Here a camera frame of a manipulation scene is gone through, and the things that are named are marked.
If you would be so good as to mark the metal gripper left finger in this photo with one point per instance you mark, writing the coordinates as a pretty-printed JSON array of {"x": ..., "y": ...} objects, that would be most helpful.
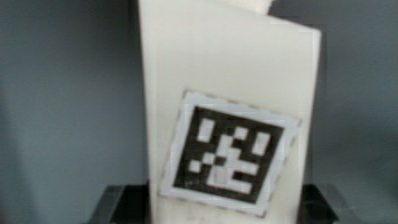
[{"x": 123, "y": 206}]

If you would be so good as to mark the white stool leg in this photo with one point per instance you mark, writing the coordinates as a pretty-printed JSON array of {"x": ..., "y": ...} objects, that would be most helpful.
[{"x": 230, "y": 77}]

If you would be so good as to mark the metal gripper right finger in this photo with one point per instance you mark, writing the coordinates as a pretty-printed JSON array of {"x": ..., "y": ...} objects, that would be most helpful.
[{"x": 324, "y": 208}]

